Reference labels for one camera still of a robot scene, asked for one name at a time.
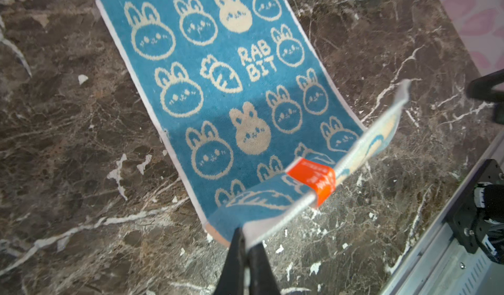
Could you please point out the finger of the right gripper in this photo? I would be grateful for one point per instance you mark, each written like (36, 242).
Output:
(482, 88)

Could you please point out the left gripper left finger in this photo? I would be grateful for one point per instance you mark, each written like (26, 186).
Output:
(231, 281)

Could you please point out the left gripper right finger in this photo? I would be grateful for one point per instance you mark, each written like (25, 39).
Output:
(262, 279)

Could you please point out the teal patterned towel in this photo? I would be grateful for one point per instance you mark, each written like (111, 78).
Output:
(251, 119)

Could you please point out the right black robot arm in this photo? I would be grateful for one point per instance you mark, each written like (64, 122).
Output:
(477, 215)

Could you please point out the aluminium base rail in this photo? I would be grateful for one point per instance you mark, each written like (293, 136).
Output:
(439, 263)

